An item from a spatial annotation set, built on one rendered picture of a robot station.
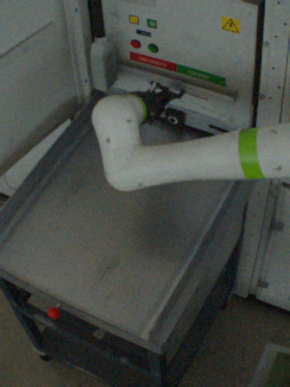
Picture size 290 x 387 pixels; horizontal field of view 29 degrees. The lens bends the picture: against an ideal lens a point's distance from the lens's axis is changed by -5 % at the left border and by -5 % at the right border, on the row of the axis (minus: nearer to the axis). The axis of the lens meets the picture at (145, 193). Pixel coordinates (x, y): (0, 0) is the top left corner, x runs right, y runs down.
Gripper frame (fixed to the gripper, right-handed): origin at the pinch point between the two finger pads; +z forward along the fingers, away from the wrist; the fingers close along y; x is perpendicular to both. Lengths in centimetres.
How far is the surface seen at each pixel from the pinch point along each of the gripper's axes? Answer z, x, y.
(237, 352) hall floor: 31, 41, 100
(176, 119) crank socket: 9.5, 0.5, 9.2
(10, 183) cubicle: 45, -85, 73
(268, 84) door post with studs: -4.7, 29.4, -13.6
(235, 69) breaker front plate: 0.3, 17.9, -13.8
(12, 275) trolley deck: -47, -17, 48
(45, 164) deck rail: -16.5, -28.8, 27.1
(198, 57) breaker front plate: 0.3, 6.2, -14.2
